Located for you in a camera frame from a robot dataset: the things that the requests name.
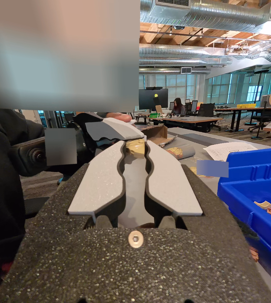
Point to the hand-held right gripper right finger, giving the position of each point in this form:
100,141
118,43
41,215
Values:
173,189

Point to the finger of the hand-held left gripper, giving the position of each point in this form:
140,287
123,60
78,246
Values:
123,130
107,143

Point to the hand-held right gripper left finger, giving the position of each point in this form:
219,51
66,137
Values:
97,187

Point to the tan brick assembly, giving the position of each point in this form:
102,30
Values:
135,148

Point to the long desk with wooden edge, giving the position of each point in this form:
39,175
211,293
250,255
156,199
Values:
244,109
189,119

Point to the person's left hand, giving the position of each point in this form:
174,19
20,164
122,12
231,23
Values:
120,117

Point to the open cardboard set box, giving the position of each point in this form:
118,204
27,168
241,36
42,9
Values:
156,132

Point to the green box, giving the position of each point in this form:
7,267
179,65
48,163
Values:
154,115

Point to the grey instruction booklet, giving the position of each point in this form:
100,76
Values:
180,152

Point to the large black display screen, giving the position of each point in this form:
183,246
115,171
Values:
149,99

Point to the white printed paper sheet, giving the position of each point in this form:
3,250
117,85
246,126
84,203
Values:
230,149

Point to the blue plastic storage bin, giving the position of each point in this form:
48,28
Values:
244,189

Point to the group of small loose bricks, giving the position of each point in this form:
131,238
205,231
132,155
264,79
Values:
263,204

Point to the flat brown brick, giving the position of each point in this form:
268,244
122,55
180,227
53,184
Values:
254,253

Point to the row of yellow bins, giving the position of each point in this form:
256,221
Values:
246,106

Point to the silver monitor back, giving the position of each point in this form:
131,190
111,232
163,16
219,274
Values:
265,101

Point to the black floor lamp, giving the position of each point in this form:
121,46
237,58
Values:
261,72

